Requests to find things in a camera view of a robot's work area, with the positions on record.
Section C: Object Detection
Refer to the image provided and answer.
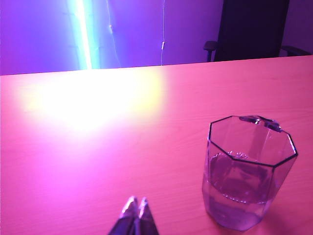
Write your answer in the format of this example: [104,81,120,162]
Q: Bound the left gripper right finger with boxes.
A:
[134,197,161,235]

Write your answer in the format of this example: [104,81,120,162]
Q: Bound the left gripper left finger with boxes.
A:
[107,195,137,235]

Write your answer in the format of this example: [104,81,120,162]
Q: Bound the clear plastic mug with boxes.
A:
[201,114,298,231]

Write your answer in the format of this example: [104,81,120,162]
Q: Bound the vertical LED light strip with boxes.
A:
[66,0,101,71]

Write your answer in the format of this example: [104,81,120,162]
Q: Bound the black office chair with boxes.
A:
[203,0,313,62]

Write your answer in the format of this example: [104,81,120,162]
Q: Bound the thin cable with inline switch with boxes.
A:
[159,0,166,66]

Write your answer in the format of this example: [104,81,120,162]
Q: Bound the thin looped wall cable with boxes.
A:
[105,0,123,68]

